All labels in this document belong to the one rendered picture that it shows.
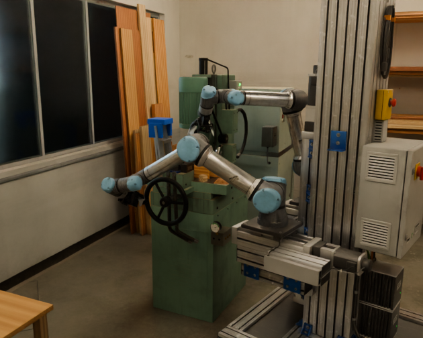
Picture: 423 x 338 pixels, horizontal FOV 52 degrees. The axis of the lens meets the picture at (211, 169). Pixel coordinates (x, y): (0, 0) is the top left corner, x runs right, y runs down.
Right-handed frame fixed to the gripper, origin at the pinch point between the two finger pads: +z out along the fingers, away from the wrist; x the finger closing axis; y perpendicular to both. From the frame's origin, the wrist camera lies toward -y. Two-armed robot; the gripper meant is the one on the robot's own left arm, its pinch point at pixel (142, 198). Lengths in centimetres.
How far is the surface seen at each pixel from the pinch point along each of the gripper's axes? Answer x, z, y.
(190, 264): 18, 44, 29
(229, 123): 28, 30, -62
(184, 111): 10, 4, -57
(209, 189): 30.3, 18.8, -14.6
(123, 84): -109, 85, -117
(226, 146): 27, 36, -48
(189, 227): 16.8, 31.5, 7.5
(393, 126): 116, 183, -133
